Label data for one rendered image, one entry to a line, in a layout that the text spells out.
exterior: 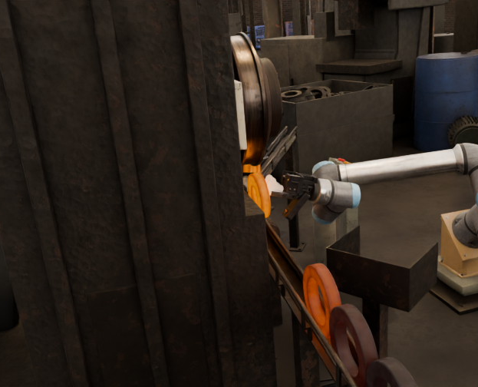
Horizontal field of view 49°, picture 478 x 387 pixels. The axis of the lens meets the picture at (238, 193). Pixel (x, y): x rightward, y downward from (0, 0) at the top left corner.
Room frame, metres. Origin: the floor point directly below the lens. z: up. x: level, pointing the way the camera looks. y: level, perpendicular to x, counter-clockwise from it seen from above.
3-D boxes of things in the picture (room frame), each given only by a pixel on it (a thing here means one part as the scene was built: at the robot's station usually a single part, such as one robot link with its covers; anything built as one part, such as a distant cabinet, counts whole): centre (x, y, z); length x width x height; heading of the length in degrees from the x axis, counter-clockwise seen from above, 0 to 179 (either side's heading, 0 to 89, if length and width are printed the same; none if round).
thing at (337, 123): (4.53, -0.74, 0.39); 1.03 x 0.83 x 0.77; 118
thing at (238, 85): (1.51, 0.00, 1.15); 0.26 x 0.02 x 0.18; 13
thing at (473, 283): (2.33, -1.12, 0.10); 0.32 x 0.32 x 0.04; 14
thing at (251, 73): (1.86, -0.03, 1.11); 0.47 x 0.06 x 0.47; 13
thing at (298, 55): (6.26, -0.92, 0.55); 1.10 x 0.53 x 1.10; 33
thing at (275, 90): (1.88, -0.12, 1.11); 0.28 x 0.06 x 0.28; 13
